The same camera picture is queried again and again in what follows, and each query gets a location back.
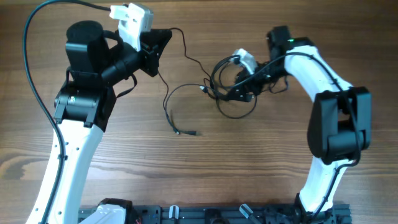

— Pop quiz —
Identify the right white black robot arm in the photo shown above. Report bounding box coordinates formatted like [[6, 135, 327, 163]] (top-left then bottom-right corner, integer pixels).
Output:
[[222, 26, 372, 218]]

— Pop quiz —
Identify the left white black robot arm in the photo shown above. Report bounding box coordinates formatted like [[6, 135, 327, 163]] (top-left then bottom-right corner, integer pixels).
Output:
[[28, 21, 172, 223]]

